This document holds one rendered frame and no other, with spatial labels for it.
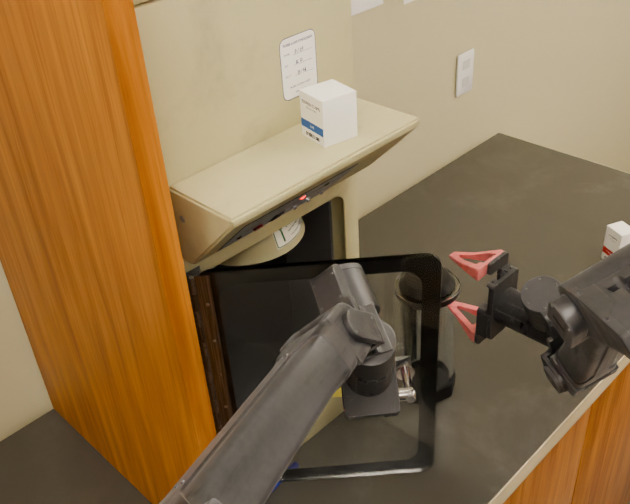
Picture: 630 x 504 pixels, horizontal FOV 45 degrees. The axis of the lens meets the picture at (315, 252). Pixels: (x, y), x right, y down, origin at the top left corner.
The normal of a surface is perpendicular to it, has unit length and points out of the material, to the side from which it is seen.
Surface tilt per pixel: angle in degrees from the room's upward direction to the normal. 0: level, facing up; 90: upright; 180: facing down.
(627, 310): 27
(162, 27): 90
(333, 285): 48
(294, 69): 90
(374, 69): 90
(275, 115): 90
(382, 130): 0
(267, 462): 53
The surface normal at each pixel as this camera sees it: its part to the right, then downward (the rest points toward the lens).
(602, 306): -0.50, -0.76
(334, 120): 0.56, 0.44
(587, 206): -0.06, -0.82
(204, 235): -0.70, 0.44
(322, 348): 0.60, -0.50
